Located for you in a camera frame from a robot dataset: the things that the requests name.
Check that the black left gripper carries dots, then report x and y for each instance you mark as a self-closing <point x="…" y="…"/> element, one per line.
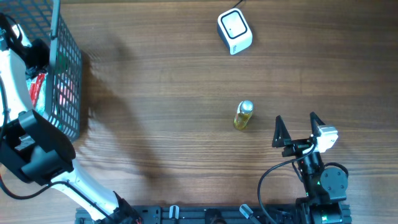
<point x="44" y="49"/>

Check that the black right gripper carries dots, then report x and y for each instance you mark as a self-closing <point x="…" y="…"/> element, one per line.
<point x="295" y="145"/>

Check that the yellow oil bottle silver cap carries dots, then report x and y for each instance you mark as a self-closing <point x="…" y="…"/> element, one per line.
<point x="243" y="114"/>

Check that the red coffee stick sachet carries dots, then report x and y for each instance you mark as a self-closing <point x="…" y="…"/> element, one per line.
<point x="35" y="87"/>

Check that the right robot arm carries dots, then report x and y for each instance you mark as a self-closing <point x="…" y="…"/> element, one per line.
<point x="325" y="183"/>

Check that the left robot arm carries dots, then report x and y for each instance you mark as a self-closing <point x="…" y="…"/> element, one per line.
<point x="35" y="150"/>

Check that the white barcode scanner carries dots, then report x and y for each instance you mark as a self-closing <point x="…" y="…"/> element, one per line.
<point x="234" y="31"/>

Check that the dark grey mesh basket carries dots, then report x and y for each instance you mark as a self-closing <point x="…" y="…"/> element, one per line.
<point x="43" y="20"/>

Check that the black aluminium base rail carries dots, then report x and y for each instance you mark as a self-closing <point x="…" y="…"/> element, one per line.
<point x="282" y="213"/>

